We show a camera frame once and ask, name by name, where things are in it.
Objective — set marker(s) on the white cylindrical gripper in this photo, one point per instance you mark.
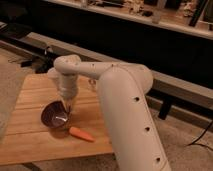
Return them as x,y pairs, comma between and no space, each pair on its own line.
68,89

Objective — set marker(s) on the orange carrot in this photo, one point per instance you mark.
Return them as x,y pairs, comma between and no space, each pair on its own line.
79,133

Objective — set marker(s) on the white paper cup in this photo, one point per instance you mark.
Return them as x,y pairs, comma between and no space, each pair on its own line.
54,76

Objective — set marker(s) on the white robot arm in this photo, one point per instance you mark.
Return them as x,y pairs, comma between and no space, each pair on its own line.
121,90

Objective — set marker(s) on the dark purple ceramic bowl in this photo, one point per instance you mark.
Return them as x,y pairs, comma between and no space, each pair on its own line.
55,115

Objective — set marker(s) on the long wooden shelf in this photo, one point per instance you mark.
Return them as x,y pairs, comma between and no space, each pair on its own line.
133,10

